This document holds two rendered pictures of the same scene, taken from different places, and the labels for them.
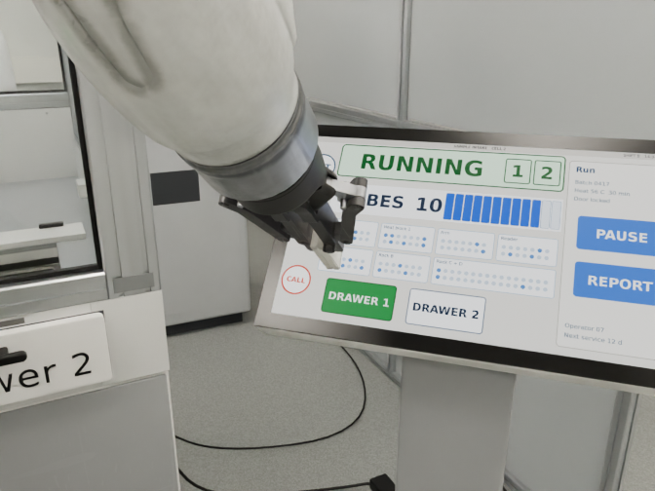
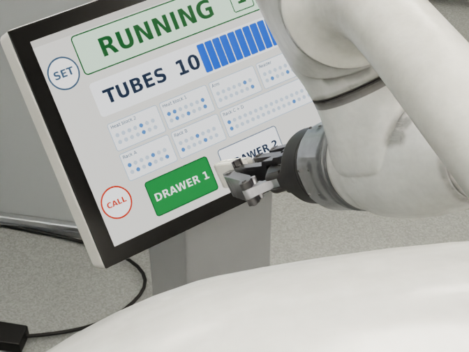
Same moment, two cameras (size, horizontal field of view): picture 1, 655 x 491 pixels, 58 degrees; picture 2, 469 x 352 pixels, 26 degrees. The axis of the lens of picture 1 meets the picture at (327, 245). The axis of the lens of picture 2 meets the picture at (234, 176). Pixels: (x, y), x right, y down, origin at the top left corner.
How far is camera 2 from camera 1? 0.88 m
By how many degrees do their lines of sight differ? 49
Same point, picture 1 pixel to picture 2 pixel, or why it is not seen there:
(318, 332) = (167, 236)
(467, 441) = (243, 237)
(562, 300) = not seen: hidden behind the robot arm
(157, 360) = not seen: outside the picture
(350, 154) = (84, 45)
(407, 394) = (192, 232)
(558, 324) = not seen: hidden behind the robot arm
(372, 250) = (167, 135)
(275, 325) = (126, 255)
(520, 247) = (276, 68)
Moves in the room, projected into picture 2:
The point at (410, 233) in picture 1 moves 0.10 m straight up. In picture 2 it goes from (188, 100) to (185, 35)
